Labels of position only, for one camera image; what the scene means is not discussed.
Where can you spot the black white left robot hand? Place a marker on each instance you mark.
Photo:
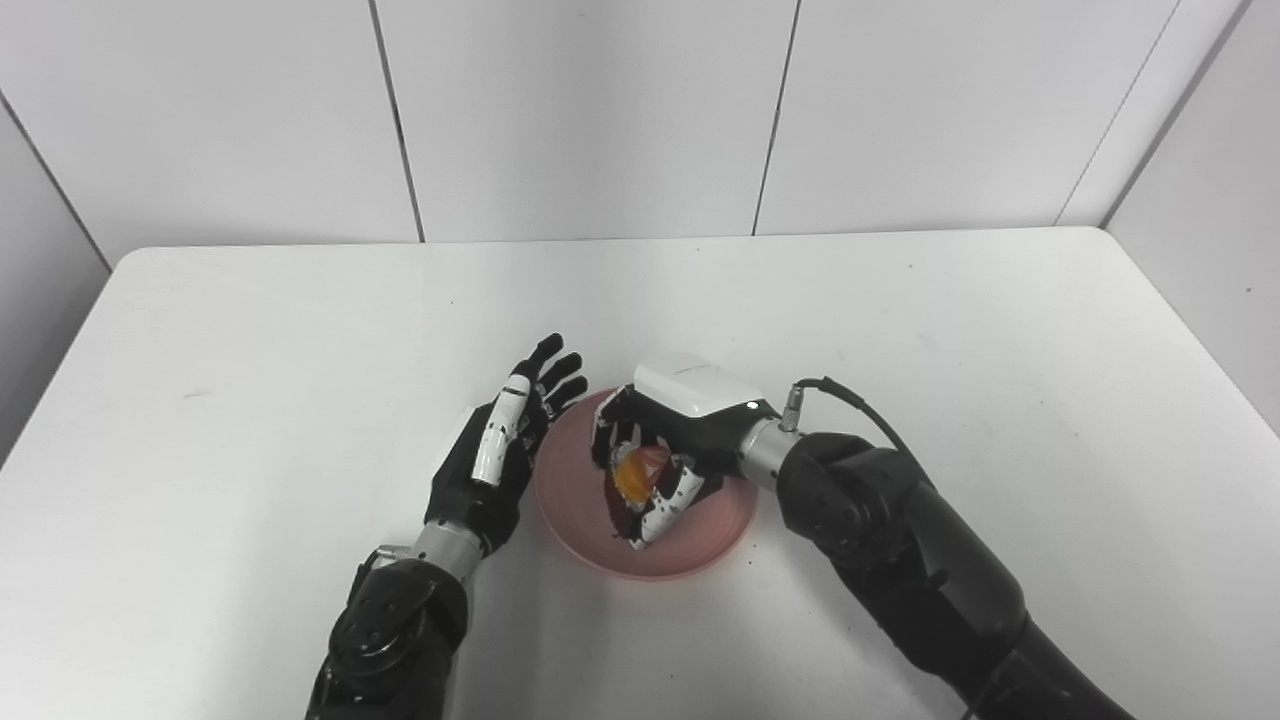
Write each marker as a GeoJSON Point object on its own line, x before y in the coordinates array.
{"type": "Point", "coordinates": [470, 495]}

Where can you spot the pink round plate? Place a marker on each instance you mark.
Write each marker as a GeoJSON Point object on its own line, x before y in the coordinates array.
{"type": "Point", "coordinates": [575, 510]}

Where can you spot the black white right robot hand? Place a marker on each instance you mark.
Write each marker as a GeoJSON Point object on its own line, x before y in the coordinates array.
{"type": "Point", "coordinates": [700, 410]}

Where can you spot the chocolate cake slice with fruit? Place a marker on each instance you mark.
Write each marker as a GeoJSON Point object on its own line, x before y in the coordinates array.
{"type": "Point", "coordinates": [640, 475]}

